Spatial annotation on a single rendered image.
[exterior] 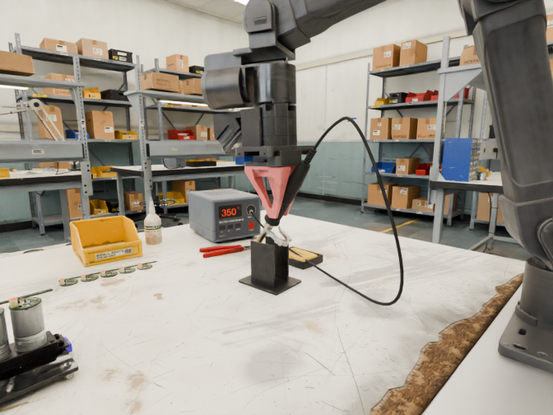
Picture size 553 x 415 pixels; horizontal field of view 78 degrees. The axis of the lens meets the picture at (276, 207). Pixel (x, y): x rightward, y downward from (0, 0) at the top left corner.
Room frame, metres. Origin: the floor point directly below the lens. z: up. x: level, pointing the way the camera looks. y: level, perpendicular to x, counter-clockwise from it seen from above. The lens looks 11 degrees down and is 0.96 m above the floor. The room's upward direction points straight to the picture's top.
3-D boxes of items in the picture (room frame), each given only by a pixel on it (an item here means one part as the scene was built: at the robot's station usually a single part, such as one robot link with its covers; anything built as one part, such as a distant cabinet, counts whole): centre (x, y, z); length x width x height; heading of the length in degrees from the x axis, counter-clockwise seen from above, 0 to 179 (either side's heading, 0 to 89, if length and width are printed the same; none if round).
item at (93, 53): (4.07, 2.22, 1.04); 1.20 x 0.45 x 2.08; 135
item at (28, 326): (0.29, 0.23, 0.79); 0.02 x 0.02 x 0.05
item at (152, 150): (3.15, 0.55, 0.90); 1.30 x 0.06 x 0.12; 135
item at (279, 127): (0.48, 0.00, 0.97); 0.10 x 0.07 x 0.07; 141
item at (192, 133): (5.05, 1.22, 1.06); 1.20 x 0.45 x 2.12; 135
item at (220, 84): (0.49, 0.04, 1.07); 0.12 x 0.09 x 0.12; 69
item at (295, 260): (0.59, -0.04, 0.76); 0.07 x 0.05 x 0.02; 45
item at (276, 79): (0.48, 0.01, 1.03); 0.07 x 0.06 x 0.07; 69
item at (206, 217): (0.77, 0.12, 0.80); 0.15 x 0.12 x 0.10; 33
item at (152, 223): (0.70, 0.26, 0.80); 0.03 x 0.03 x 0.10
